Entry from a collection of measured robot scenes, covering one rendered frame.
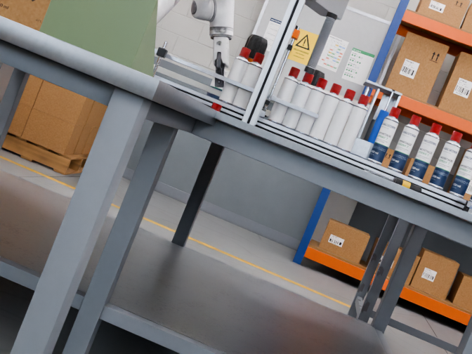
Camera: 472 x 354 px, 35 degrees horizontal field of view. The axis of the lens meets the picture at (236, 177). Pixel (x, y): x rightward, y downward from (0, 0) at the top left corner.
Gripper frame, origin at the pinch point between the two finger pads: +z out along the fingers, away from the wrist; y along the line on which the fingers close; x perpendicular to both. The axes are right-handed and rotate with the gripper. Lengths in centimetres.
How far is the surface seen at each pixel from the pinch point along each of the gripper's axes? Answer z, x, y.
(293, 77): -1.9, -25.9, -1.8
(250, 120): 14.2, -12.5, -15.8
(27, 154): 30, 182, 299
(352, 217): 77, -81, 432
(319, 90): 2.5, -35.2, -2.7
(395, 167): 28, -62, -3
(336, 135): 17.7, -41.4, -2.4
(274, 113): 10.7, -19.8, -2.7
